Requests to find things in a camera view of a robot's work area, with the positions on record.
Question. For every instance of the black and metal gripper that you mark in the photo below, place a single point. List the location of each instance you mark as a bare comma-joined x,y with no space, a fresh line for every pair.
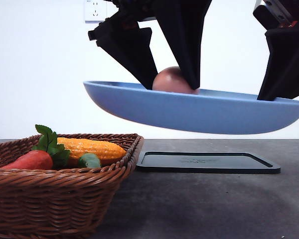
282,78

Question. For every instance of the black gripper above egg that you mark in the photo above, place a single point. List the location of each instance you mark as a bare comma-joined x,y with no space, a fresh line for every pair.
182,22

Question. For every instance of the brown egg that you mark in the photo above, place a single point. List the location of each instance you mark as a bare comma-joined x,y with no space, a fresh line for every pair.
171,79

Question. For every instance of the blue plate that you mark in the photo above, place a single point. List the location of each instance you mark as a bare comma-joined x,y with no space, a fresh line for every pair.
196,112

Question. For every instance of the brown wicker basket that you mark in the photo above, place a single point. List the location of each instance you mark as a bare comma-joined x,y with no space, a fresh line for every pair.
61,203

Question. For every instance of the black tray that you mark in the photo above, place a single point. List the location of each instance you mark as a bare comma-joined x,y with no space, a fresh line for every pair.
204,162

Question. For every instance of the yellow toy corn cob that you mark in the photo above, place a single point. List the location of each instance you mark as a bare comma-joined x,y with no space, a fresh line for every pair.
104,151

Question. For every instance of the green toy cucumber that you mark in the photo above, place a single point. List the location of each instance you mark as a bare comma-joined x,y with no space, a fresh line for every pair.
89,160

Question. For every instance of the orange toy carrot with leaves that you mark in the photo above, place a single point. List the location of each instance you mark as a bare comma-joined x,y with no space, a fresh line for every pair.
48,154

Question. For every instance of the white wall socket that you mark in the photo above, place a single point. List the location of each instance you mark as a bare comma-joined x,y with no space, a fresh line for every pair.
95,11

